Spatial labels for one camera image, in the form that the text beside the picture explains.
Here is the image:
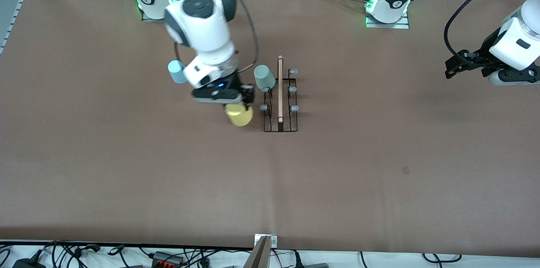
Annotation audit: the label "mint green plastic cup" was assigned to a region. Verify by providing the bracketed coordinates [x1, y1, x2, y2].
[254, 65, 276, 92]

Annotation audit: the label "yellow plastic cup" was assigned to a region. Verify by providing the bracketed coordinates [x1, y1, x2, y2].
[224, 103, 254, 127]

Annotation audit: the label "black wire cup holder rack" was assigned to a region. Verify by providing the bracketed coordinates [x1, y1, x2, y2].
[259, 56, 299, 133]

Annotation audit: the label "light blue plastic cup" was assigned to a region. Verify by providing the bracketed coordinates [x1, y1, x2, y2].
[168, 60, 188, 84]

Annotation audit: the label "brown table cover sheet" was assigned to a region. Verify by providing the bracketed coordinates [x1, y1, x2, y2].
[0, 0, 540, 257]

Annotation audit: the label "black orange connector box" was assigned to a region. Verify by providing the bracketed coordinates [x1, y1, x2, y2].
[151, 251, 185, 267]

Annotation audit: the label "black power adapter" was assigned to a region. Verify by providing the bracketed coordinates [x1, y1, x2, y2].
[13, 257, 46, 268]

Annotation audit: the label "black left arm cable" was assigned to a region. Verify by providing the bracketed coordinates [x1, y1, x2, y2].
[444, 0, 519, 57]

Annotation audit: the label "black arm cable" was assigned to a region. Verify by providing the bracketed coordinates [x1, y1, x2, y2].
[444, 0, 519, 57]
[174, 0, 259, 79]

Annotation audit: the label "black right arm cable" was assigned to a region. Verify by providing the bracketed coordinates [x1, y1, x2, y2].
[174, 0, 259, 79]

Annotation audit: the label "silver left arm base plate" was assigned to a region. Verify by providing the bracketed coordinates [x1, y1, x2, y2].
[365, 11, 410, 30]

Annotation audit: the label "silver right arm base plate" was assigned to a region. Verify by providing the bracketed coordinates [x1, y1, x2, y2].
[141, 0, 189, 22]

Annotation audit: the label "silver table edge bracket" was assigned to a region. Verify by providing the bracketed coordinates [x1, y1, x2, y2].
[254, 234, 278, 248]

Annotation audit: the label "red and black wires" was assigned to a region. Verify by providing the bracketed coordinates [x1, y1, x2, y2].
[270, 249, 296, 261]

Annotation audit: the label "aluminium frame rail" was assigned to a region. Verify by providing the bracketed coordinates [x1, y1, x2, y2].
[0, 0, 32, 55]

